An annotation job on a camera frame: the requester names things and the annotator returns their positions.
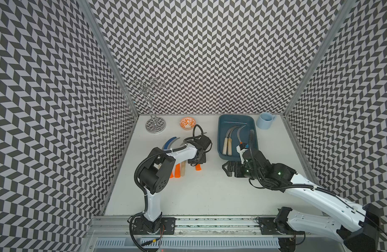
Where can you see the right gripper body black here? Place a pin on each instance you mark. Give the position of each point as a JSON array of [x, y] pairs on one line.
[[243, 169]]

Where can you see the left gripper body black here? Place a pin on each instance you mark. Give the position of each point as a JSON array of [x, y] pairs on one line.
[[197, 160]]

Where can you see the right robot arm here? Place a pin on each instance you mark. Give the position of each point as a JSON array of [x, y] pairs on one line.
[[354, 225]]

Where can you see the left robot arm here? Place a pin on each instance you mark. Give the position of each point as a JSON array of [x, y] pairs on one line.
[[153, 174]]

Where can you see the dark blue storage tray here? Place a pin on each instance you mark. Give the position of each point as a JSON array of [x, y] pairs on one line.
[[240, 135]]

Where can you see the orange patterned small bowl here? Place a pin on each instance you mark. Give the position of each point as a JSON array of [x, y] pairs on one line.
[[187, 123]]

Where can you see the blue blade orange sickle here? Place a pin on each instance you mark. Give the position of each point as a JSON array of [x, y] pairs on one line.
[[168, 144]]

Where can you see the chrome mug tree stand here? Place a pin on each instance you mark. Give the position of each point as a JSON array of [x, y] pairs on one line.
[[145, 92]]

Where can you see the light blue mug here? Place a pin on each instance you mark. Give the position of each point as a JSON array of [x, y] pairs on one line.
[[265, 120]]

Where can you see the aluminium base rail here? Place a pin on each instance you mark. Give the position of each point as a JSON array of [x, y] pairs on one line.
[[191, 226]]

